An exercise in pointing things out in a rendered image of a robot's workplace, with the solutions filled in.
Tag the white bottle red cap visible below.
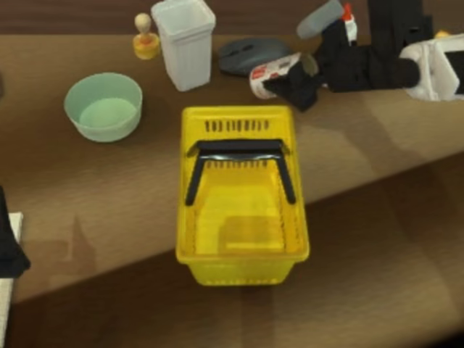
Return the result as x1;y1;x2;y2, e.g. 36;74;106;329
341;2;359;46

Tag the grey computer mouse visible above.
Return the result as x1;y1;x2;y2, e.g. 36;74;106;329
217;37;293;77

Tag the black basket handle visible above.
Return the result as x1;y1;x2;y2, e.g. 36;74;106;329
184;138;297;207

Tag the pale green plastic bowl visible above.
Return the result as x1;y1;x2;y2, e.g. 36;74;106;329
63;72;144;143

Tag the wooden stamp yellow base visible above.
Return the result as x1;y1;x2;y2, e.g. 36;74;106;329
132;12;161;60

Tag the red white can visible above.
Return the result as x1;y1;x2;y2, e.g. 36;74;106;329
249;51;319;101

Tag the yellow plastic shopping basket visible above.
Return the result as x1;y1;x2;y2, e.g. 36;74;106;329
175;105;311;287

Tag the white rectangular plastic bin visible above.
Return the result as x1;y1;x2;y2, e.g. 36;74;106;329
150;0;217;92

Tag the grey plastic bottle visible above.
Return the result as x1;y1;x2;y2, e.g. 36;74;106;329
296;0;345;39

